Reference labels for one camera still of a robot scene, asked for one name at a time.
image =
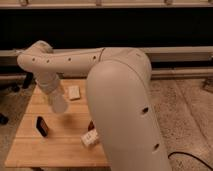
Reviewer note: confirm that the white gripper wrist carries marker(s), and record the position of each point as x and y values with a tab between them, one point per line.
48	83

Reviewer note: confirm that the white ceramic cup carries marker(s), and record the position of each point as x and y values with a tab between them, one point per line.
57	102

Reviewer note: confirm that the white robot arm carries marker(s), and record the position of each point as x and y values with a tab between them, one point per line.
118	98

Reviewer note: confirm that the black rectangular block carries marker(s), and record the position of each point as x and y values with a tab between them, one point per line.
42	126

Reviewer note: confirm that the wooden table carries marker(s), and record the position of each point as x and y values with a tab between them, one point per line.
62	147

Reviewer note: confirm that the brown oval object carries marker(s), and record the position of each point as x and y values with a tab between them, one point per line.
91	126

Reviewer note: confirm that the white plastic bottle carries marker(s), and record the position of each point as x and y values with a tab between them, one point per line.
90	138

